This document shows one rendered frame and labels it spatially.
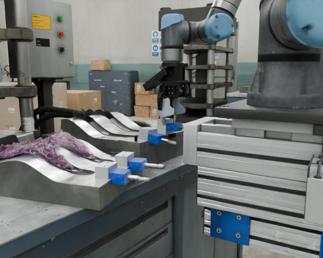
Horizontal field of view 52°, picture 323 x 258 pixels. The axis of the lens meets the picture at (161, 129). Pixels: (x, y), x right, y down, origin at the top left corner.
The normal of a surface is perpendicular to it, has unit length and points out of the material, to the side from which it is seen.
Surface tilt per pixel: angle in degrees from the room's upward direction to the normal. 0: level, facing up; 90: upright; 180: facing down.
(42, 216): 0
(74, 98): 90
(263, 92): 72
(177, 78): 90
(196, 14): 90
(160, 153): 90
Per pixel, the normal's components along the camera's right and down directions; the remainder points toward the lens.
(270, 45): -0.82, 0.10
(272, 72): -0.69, -0.18
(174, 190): 0.82, 0.10
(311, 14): -0.06, 0.30
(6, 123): -0.37, 0.31
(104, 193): 0.95, 0.05
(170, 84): -0.58, 0.14
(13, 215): 0.00, -0.98
